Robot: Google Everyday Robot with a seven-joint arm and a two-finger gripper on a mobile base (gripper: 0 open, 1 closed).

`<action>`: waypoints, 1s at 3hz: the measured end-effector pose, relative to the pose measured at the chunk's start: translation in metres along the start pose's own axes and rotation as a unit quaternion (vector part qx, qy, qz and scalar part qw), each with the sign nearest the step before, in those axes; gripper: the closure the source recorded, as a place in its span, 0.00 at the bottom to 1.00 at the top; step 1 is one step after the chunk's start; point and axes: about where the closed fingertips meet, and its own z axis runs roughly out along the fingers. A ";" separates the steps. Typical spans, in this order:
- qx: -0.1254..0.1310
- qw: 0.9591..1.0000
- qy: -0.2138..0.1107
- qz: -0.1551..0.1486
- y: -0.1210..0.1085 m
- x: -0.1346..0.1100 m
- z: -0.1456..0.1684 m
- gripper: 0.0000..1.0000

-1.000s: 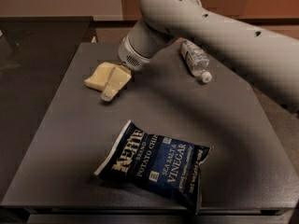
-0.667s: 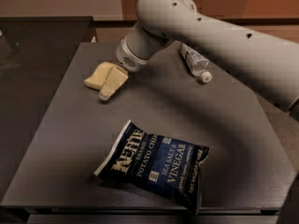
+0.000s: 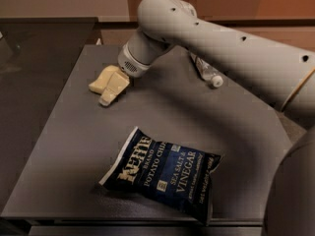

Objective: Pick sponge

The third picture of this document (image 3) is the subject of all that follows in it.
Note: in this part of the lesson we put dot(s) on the clear plastic water bottle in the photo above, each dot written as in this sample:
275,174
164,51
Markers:
207,72

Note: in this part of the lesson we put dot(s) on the yellow sponge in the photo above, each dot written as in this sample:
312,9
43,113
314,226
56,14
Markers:
99,85

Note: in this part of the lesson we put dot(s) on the blue potato chips bag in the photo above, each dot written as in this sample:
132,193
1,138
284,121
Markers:
174,175

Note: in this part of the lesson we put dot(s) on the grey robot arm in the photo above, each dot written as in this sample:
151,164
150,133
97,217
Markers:
281,75

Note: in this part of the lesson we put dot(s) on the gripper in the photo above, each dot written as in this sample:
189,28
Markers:
130,65

